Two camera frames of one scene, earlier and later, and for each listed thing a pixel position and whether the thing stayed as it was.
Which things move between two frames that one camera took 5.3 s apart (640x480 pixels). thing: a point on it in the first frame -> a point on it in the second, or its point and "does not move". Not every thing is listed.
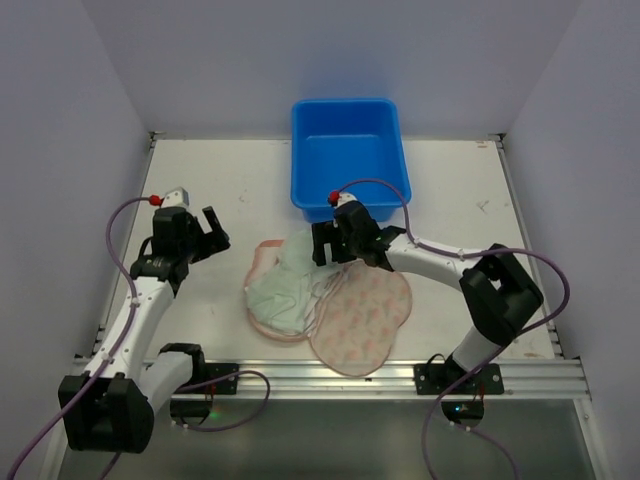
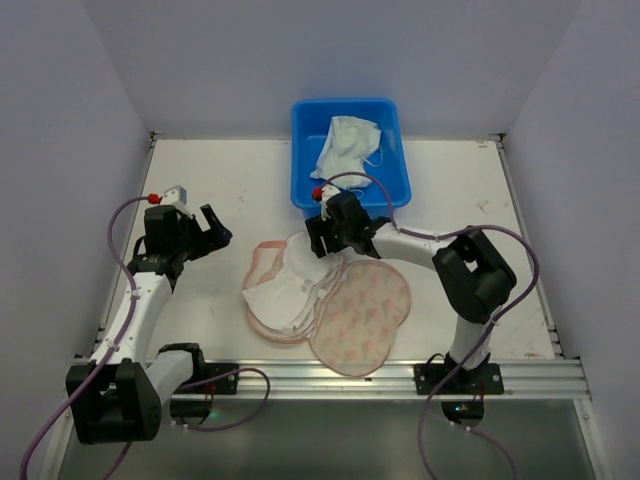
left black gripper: [205, 240] does not move
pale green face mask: [282, 296] -> [348, 142]
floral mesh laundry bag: [356, 313] does not move
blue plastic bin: [350, 146] does not move
